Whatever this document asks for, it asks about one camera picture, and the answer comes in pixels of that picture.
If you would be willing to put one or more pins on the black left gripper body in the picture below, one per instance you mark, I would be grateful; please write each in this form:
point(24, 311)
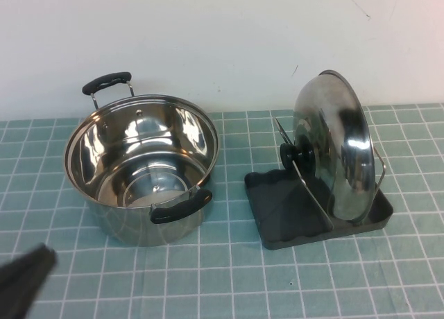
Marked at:
point(14, 291)

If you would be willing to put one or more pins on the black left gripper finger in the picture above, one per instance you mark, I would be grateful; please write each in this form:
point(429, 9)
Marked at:
point(34, 260)
point(45, 267)

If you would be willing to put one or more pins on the stainless steel pot lid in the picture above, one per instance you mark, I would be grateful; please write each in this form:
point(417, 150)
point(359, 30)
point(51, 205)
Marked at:
point(333, 125)

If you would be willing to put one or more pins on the dark grey lid rack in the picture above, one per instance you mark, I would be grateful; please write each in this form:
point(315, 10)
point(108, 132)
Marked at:
point(274, 201)

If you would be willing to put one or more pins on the green grid tablecloth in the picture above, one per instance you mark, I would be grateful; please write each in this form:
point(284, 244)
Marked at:
point(243, 281)

